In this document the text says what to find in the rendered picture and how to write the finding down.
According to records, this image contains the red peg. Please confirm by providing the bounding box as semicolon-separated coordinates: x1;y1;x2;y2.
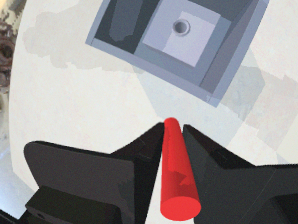
160;117;201;221

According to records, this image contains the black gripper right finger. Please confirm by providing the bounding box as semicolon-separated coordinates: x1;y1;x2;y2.
182;125;298;224

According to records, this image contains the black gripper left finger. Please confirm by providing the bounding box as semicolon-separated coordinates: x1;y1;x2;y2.
23;123;165;224

